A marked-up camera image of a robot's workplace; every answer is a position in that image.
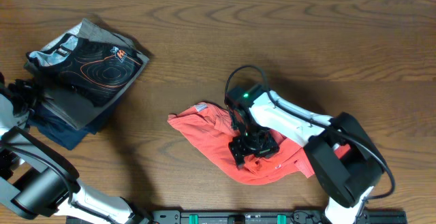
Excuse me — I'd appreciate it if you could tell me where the orange soccer t-shirt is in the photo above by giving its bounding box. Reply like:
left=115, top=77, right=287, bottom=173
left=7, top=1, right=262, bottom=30
left=167, top=101, right=352, bottom=186

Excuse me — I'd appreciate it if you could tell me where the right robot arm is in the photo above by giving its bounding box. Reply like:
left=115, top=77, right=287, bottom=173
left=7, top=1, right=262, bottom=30
left=225, top=84, right=388, bottom=223

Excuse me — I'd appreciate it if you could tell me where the black t-shirt orange contour print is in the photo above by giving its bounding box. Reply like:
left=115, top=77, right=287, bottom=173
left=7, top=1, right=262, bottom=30
left=27, top=33, right=144, bottom=107

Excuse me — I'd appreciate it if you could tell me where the grey folded t-shirt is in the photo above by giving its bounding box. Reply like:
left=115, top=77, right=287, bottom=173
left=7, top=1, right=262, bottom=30
left=25, top=18, right=149, bottom=130

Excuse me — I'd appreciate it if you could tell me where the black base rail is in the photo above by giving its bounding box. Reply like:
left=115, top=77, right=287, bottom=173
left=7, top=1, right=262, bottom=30
left=151, top=209, right=408, bottom=224

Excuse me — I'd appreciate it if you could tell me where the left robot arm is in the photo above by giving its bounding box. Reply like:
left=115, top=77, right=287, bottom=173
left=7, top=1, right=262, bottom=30
left=1, top=80, right=153, bottom=224

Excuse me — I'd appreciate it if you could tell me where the navy blue folded garment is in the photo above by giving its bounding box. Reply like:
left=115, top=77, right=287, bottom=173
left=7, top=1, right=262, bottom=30
left=28, top=102, right=116, bottom=150

